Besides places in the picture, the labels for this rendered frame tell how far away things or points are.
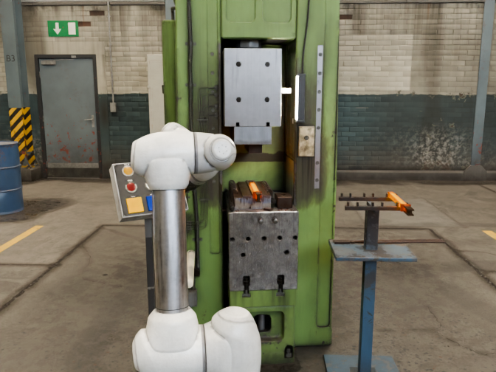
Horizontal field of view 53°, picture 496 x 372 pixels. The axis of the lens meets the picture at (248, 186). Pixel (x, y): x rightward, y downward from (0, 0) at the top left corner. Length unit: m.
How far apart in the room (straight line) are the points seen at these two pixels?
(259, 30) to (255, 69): 0.25
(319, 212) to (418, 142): 6.15
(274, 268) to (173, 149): 1.41
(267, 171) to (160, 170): 1.73
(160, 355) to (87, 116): 7.78
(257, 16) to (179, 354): 1.85
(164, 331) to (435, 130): 7.85
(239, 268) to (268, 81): 1.01
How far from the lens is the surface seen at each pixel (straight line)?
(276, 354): 2.98
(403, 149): 8.90
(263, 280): 2.77
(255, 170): 3.15
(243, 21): 2.79
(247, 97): 2.62
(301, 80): 2.76
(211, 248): 2.90
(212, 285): 2.97
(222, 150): 1.47
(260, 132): 2.63
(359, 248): 2.66
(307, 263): 2.99
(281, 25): 2.80
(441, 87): 9.01
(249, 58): 2.62
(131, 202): 2.45
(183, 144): 1.49
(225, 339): 1.56
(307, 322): 3.14
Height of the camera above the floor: 1.56
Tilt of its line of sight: 11 degrees down
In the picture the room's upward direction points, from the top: straight up
